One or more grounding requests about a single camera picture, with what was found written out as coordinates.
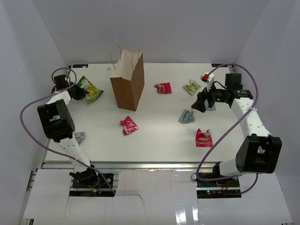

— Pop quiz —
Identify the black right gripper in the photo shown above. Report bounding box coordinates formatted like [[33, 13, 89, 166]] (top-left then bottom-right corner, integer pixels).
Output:
[[192, 80, 229, 113]]

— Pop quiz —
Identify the silver blue snack packet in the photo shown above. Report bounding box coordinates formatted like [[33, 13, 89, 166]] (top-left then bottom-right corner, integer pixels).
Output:
[[204, 99, 216, 111], [178, 109, 195, 123]]

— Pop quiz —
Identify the green yellow candy bag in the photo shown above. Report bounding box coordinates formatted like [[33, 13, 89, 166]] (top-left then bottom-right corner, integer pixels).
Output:
[[77, 76, 104, 104]]

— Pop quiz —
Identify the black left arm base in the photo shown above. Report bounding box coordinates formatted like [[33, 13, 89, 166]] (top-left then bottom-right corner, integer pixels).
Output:
[[71, 173, 114, 190]]

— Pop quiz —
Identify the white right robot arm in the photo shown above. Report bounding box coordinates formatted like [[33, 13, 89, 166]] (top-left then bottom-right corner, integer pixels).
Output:
[[192, 73, 282, 187]]

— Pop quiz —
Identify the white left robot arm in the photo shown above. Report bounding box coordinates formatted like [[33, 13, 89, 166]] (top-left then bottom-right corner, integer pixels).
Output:
[[37, 75, 99, 187]]

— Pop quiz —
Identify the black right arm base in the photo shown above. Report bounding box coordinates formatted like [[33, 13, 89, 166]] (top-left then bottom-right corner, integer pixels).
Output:
[[191, 173, 241, 199]]

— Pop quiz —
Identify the brown paper bag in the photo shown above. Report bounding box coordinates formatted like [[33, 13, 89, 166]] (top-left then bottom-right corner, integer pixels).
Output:
[[110, 49, 145, 111]]

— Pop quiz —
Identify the yellow green snack packet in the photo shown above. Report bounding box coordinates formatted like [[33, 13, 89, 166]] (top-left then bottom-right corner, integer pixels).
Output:
[[183, 79, 201, 96]]

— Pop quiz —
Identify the red snack packet front right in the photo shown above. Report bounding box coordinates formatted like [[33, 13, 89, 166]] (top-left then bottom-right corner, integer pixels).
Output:
[[195, 129, 213, 147]]

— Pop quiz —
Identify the red snack packet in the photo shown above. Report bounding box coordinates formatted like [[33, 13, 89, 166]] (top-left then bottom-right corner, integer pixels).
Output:
[[154, 82, 172, 94], [120, 116, 139, 135], [195, 129, 213, 147]]

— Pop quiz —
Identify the red snack packet centre back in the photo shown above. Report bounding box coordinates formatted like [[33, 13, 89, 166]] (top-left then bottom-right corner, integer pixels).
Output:
[[154, 82, 172, 94]]

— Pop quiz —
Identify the blue label back right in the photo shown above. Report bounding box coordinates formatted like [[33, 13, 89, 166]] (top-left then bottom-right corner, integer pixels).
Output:
[[211, 63, 228, 68]]

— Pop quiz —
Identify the red snack packet front left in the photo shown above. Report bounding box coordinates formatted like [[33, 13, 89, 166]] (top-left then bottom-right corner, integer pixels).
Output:
[[120, 116, 139, 135]]

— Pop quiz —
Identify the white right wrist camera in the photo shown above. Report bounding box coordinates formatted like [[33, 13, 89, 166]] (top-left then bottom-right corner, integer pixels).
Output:
[[200, 71, 215, 90]]

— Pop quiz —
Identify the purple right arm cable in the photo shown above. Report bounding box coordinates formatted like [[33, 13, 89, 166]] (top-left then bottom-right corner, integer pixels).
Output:
[[194, 63, 260, 195]]

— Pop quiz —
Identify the aluminium front rail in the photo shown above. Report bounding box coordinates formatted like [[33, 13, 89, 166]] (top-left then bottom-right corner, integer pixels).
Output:
[[42, 161, 199, 169]]

